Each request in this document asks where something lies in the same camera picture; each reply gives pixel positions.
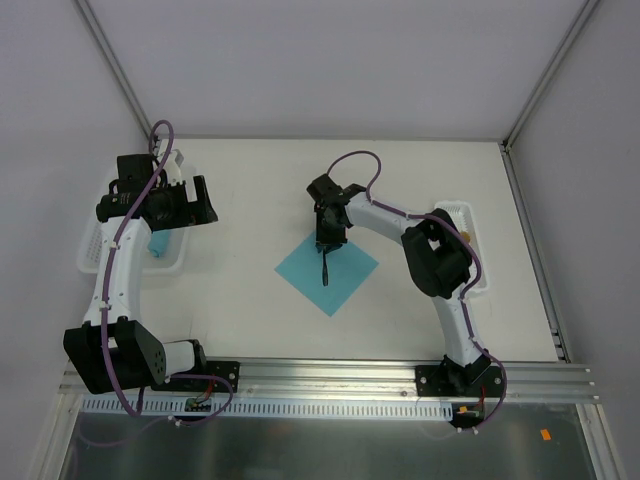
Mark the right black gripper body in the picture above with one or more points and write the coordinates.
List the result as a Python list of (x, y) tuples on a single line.
[(329, 240)]

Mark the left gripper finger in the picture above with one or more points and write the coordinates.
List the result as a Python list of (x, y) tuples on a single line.
[(201, 190), (203, 214)]

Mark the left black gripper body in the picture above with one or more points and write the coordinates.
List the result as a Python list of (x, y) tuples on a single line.
[(189, 203)]

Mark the silver fork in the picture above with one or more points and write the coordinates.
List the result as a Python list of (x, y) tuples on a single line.
[(325, 270)]

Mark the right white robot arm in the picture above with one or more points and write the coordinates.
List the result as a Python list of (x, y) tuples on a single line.
[(441, 264)]

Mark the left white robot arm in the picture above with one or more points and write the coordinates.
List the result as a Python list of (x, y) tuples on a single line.
[(112, 348)]

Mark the blue paper napkin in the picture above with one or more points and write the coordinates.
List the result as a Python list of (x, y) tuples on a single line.
[(348, 267)]

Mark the rolled blue napkin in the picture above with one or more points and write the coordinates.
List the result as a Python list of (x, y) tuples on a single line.
[(158, 243)]

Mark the left white plastic basket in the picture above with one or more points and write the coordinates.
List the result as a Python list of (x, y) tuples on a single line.
[(88, 257)]

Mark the right white plastic tray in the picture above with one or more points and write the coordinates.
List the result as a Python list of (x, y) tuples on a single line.
[(464, 219)]

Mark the orange sticker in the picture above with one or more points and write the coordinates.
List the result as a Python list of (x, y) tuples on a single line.
[(545, 434)]

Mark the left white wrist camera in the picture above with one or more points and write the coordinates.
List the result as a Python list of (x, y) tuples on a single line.
[(171, 173)]

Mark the aluminium mounting rail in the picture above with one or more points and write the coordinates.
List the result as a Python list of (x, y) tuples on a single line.
[(533, 382)]

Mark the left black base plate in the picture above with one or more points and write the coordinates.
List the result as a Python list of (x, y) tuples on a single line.
[(216, 373)]

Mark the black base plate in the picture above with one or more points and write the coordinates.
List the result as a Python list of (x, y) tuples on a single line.
[(435, 381), (216, 373)]

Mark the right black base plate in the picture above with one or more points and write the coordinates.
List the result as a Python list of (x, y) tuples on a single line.
[(435, 381)]

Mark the white slotted cable duct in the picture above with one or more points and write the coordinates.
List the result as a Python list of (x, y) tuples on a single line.
[(410, 410)]

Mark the left aluminium frame post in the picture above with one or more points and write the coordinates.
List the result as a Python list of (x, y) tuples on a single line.
[(104, 46)]

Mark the aluminium frame post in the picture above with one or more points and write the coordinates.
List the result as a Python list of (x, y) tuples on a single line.
[(560, 54), (104, 46)]

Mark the right aluminium frame post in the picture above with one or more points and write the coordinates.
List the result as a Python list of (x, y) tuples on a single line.
[(560, 54)]

